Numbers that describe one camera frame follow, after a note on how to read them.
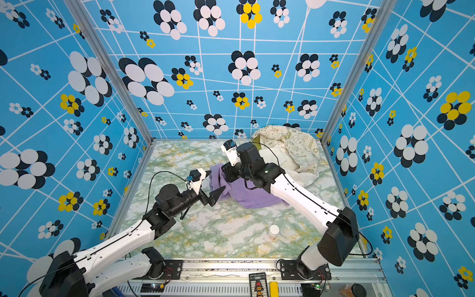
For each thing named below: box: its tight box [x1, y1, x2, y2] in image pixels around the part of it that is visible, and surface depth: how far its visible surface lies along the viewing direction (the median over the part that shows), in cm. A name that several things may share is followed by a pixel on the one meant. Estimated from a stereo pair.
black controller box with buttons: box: [248, 272, 269, 297], surface depth 71 cm
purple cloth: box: [209, 163, 288, 209], surface depth 93 cm
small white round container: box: [269, 223, 281, 237], surface depth 78 cm
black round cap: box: [351, 283, 367, 297], surface depth 62 cm
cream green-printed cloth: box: [251, 124, 321, 175], surface depth 110 cm
